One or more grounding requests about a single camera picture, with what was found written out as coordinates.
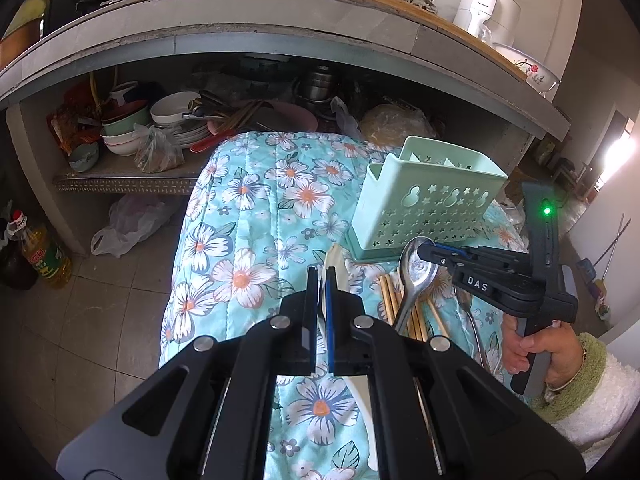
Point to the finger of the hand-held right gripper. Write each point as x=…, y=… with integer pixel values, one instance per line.
x=442, y=262
x=450, y=252

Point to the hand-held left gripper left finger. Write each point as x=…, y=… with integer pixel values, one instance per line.
x=313, y=330

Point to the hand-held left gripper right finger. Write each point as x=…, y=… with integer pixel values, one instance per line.
x=328, y=340

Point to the metal spoon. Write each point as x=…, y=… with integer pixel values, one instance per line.
x=475, y=332
x=417, y=272

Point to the mint green utensil holder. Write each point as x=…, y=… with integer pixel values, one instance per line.
x=425, y=210

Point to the white ceramic spoon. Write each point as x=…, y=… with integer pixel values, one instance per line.
x=342, y=265

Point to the person's right forearm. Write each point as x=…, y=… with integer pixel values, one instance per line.
x=600, y=400

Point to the person's right hand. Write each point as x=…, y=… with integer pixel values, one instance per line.
x=562, y=350

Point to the blue dustpan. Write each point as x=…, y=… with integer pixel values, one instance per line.
x=586, y=269

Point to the mop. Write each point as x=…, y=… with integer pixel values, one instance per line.
x=612, y=247

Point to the floral quilted blanket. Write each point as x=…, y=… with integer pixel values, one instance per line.
x=250, y=240

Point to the plastic bag with yellow contents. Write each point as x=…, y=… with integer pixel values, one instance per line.
x=395, y=125

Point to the floral enamel basin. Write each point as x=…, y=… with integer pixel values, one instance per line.
x=530, y=67

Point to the pink plastic basin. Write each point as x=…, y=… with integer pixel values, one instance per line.
x=290, y=120

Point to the white plastic bag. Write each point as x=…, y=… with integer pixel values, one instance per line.
x=132, y=225

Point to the steel pot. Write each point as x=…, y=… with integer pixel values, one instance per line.
x=315, y=85

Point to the clear plastic container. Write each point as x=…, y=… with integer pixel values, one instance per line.
x=486, y=34

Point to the bundle of used chopsticks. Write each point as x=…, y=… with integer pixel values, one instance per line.
x=242, y=115

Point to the stack of white plates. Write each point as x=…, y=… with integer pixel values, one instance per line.
x=187, y=135

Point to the plastic bag with brown contents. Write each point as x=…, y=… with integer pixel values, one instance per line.
x=157, y=152

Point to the white kitchen appliance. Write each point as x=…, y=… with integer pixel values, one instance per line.
x=487, y=10

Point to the glass pickle jar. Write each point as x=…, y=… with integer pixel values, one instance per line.
x=422, y=1

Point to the white bowl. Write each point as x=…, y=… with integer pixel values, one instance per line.
x=175, y=107

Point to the stack of white bowls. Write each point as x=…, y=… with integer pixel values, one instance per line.
x=120, y=144

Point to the concrete kitchen counter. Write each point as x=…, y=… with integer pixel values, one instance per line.
x=300, y=22

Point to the cooking oil bottle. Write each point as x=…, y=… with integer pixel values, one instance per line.
x=45, y=255

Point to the green bowl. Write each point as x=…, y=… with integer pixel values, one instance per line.
x=125, y=122

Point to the small teal bowl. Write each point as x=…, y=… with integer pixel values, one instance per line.
x=84, y=157

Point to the dark bottle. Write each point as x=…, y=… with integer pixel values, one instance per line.
x=15, y=265

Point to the red plastic packet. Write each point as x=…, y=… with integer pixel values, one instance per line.
x=75, y=120

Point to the orange pot with green lid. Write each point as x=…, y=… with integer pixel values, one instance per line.
x=25, y=20

